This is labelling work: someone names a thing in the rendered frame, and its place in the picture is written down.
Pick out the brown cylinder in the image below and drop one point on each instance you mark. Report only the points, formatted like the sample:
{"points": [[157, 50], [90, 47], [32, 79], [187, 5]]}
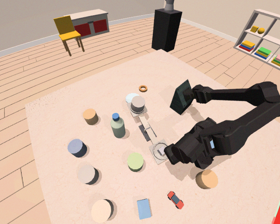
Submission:
{"points": [[90, 116], [206, 179]]}

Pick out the red toy car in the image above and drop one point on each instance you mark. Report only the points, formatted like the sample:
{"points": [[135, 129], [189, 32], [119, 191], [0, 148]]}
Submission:
{"points": [[179, 203]]}

